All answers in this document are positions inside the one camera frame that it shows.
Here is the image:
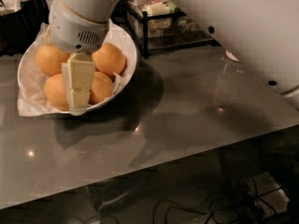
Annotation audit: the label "large orange at front left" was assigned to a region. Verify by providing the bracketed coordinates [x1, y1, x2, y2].
[44, 74, 69, 111]

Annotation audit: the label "black wire rack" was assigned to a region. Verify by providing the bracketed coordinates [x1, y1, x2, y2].
[122, 0, 217, 57]

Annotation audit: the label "black cables on floor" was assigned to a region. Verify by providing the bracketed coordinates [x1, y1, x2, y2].
[151, 173, 283, 224]

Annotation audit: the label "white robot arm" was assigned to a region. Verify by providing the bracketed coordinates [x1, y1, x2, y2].
[50, 0, 299, 108]

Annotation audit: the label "white ceramic bowl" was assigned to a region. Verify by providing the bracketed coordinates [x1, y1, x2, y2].
[17, 21, 138, 115]

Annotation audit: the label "white paper bowl liner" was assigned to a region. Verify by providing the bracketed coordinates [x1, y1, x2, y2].
[17, 21, 121, 118]

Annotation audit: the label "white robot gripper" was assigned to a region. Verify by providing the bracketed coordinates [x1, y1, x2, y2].
[50, 0, 109, 116]

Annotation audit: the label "black container with white packets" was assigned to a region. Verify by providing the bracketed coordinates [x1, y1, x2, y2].
[0, 0, 49, 54]

